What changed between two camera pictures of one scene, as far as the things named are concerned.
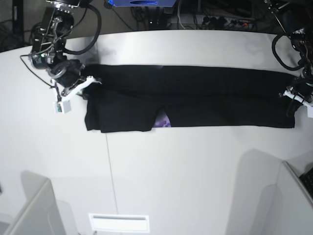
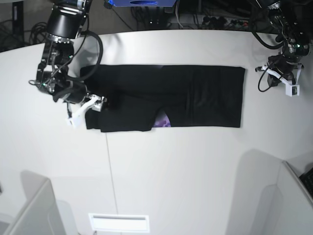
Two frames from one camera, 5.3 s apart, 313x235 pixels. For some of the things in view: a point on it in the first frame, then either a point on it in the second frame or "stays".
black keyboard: (307, 179) stays
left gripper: (66, 72) -> (77, 92)
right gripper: (301, 91) -> (281, 65)
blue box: (130, 3) stays
